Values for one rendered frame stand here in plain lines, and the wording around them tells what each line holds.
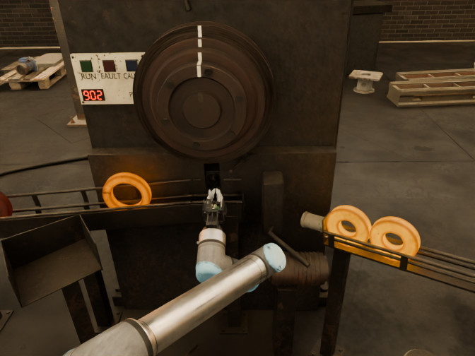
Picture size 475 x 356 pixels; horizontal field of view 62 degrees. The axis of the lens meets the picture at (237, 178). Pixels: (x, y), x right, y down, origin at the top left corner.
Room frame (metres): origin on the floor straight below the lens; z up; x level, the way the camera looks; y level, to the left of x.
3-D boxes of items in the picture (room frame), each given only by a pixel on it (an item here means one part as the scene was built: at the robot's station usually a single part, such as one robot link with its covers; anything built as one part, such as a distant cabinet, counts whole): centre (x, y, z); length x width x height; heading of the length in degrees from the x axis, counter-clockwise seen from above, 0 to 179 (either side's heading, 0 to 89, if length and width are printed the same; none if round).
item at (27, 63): (5.26, 2.70, 0.25); 0.40 x 0.24 x 0.22; 178
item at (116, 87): (1.39, 0.44, 1.15); 0.26 x 0.02 x 0.18; 88
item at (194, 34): (1.27, 0.10, 1.11); 0.47 x 0.06 x 0.47; 88
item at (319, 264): (1.12, -0.22, 0.27); 0.22 x 0.13 x 0.53; 88
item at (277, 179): (1.27, -0.13, 0.68); 0.11 x 0.08 x 0.24; 178
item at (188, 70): (1.17, 0.11, 1.11); 0.28 x 0.06 x 0.28; 88
